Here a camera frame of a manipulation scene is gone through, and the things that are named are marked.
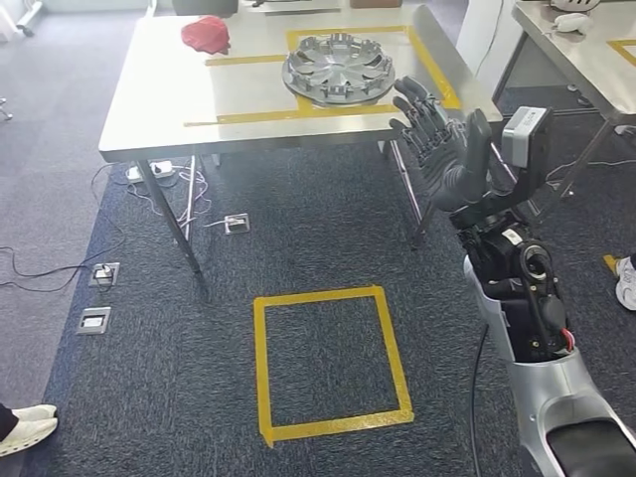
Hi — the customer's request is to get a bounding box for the grey plastic wheel hubcap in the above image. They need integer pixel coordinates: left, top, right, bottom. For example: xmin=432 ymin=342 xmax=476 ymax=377
xmin=282 ymin=33 xmax=396 ymax=108

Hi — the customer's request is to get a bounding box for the yellow tape grid marking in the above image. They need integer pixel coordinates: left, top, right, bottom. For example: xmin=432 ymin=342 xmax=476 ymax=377
xmin=184 ymin=25 xmax=462 ymax=127

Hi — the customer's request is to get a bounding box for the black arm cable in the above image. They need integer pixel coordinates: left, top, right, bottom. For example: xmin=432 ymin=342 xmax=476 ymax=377
xmin=469 ymin=323 xmax=490 ymax=477

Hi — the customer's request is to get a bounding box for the metal floor socket box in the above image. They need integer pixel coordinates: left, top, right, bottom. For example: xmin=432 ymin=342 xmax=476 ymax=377
xmin=88 ymin=261 xmax=121 ymax=289
xmin=223 ymin=212 xmax=251 ymax=237
xmin=75 ymin=305 xmax=112 ymax=337

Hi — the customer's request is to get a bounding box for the white power strip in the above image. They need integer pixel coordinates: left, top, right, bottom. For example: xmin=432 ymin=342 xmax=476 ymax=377
xmin=125 ymin=159 xmax=175 ymax=183

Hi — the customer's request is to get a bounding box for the white upright panel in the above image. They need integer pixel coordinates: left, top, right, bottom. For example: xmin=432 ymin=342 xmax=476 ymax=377
xmin=456 ymin=0 xmax=523 ymax=93

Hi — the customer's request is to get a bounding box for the small white plastic part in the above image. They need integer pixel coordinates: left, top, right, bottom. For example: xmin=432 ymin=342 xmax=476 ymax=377
xmin=554 ymin=11 xmax=592 ymax=36

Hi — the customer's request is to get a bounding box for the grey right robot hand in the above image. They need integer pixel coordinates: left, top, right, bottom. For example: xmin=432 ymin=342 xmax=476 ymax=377
xmin=389 ymin=76 xmax=493 ymax=214

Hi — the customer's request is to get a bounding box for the yellow floor tape square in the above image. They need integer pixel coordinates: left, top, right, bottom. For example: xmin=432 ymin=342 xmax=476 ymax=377
xmin=253 ymin=284 xmax=415 ymax=449

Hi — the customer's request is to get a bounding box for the white cable tangle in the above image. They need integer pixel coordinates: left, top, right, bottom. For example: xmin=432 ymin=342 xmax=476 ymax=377
xmin=124 ymin=156 xmax=229 ymax=232

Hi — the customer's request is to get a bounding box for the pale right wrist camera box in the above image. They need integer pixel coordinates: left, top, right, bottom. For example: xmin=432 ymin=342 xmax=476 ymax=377
xmin=500 ymin=106 xmax=555 ymax=199

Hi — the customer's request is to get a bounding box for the black floor cable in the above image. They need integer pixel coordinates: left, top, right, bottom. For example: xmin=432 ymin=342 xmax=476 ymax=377
xmin=0 ymin=163 xmax=126 ymax=294

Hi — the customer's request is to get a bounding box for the red cloth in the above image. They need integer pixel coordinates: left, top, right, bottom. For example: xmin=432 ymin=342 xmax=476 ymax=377
xmin=181 ymin=15 xmax=231 ymax=56

